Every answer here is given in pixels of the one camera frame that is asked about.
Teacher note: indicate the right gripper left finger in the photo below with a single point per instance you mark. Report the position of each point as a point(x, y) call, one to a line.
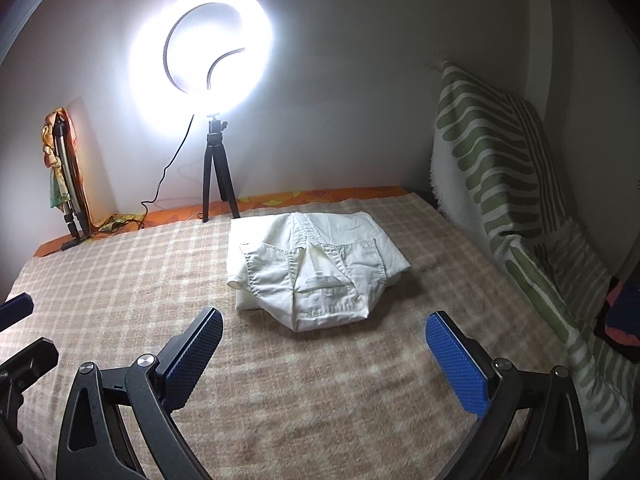
point(184, 358)

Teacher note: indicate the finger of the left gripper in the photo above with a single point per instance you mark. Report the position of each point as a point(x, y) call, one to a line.
point(15, 309)

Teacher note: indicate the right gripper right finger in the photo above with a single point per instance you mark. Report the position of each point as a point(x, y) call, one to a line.
point(465, 363)

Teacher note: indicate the white shirt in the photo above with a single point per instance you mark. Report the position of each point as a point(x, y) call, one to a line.
point(311, 270)

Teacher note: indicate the dark red clothing pile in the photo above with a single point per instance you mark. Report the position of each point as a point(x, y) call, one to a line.
point(617, 323)

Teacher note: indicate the folded tripod stand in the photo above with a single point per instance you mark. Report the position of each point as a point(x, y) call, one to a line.
point(76, 212)

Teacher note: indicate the pink plaid blanket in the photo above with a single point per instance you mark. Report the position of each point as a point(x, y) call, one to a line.
point(361, 401)

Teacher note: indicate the green striped white pillow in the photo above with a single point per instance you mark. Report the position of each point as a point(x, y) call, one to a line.
point(494, 179)

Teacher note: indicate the black mini tripod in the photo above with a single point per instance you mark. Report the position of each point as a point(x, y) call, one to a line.
point(216, 162)

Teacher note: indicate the white ring light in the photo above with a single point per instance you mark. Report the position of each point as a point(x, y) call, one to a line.
point(203, 57)

